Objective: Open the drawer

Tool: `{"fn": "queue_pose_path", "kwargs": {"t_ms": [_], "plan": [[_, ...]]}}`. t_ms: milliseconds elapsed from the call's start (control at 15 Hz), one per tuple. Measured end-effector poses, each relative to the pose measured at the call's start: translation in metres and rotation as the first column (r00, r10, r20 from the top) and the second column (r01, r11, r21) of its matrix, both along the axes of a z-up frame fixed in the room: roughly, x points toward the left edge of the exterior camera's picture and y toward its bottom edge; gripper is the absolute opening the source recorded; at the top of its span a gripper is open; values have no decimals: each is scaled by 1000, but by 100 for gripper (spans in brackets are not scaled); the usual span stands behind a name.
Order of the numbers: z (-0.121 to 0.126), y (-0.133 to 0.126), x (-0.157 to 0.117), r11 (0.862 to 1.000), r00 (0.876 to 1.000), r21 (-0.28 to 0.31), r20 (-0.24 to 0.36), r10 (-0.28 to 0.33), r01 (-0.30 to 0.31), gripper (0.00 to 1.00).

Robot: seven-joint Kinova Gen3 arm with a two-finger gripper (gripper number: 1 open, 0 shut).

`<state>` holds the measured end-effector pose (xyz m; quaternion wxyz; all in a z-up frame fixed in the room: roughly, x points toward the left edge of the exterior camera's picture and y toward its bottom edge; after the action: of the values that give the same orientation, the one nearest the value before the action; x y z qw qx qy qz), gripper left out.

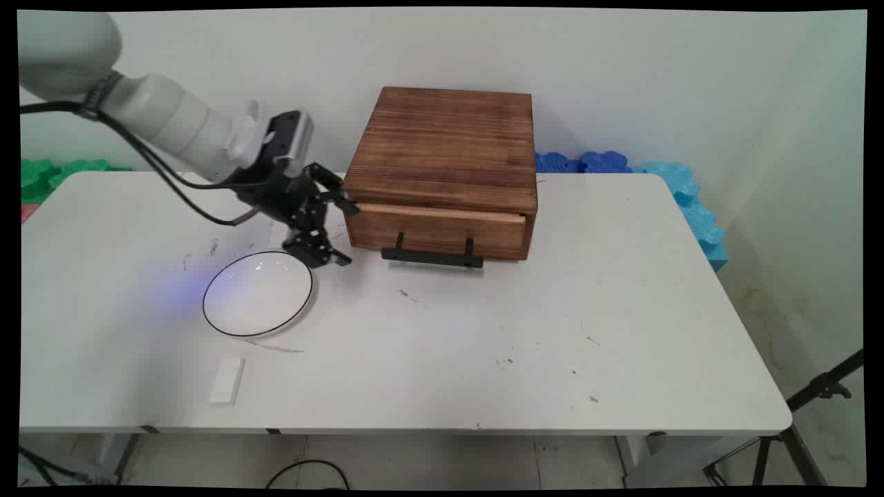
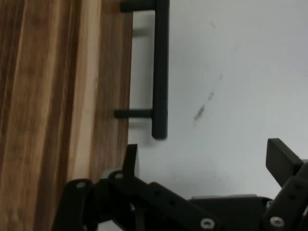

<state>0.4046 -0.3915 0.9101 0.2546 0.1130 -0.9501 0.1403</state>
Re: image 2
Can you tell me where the dark wooden cabinet box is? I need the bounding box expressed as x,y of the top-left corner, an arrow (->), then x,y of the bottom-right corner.
0,0 -> 82,231

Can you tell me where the black bar drawer handle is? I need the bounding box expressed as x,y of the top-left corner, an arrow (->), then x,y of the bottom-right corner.
113,0 -> 170,140

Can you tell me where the light wooden drawer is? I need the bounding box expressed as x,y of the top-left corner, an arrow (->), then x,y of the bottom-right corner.
67,0 -> 134,183

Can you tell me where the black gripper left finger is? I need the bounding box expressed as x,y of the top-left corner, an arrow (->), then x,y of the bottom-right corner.
51,143 -> 222,231

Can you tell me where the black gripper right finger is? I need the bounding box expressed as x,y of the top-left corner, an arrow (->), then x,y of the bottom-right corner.
261,138 -> 308,231

